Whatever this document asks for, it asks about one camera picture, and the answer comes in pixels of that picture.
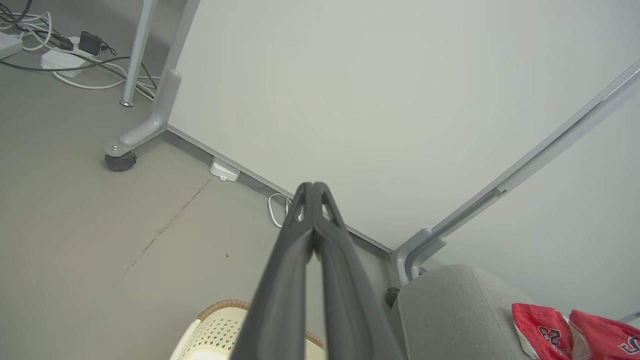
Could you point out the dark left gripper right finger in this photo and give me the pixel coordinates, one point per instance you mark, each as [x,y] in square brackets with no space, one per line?
[350,300]

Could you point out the white floor socket box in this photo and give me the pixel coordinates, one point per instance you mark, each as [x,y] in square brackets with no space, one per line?
[224,170]

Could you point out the flat white device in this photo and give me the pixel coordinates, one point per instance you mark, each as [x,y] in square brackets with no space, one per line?
[9,45]

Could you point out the grey partition leg with caster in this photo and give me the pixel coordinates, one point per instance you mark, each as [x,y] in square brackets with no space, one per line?
[160,115]

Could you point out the cream perforated laundry basket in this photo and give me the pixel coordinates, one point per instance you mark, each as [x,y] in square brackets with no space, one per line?
[215,332]

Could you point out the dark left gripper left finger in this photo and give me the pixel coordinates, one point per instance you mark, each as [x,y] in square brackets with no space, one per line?
[280,290]

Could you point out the black power adapter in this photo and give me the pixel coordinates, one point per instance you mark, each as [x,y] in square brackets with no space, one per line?
[91,43]

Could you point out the thin grey table leg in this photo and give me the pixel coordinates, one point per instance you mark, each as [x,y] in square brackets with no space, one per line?
[137,50]

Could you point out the grey partition corner post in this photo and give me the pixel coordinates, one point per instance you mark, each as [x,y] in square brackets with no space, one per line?
[500,192]

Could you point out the grey fabric sofa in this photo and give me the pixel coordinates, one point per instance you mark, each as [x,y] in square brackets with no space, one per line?
[450,315]

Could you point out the red jersey with white stripes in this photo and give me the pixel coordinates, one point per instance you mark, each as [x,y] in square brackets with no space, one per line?
[605,337]

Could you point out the wide white partition panel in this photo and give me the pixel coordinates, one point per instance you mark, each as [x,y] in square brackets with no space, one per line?
[375,100]

